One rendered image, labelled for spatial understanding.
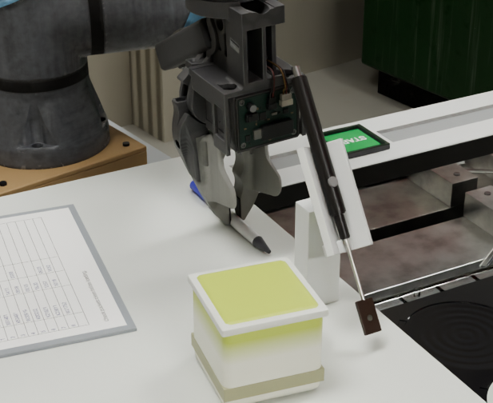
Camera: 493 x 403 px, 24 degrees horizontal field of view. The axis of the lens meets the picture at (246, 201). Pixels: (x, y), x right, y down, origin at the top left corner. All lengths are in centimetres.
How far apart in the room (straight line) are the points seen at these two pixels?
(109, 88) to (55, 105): 222
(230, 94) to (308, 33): 308
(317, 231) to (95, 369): 19
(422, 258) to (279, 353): 39
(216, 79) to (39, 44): 43
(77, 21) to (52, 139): 14
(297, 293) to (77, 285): 21
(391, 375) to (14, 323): 28
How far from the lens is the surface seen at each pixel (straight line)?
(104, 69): 350
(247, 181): 99
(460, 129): 122
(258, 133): 89
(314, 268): 87
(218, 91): 88
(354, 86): 390
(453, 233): 118
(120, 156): 134
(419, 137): 119
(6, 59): 130
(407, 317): 101
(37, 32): 128
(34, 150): 132
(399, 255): 114
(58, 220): 102
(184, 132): 94
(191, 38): 94
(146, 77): 347
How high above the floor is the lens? 145
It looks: 28 degrees down
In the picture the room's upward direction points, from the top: straight up
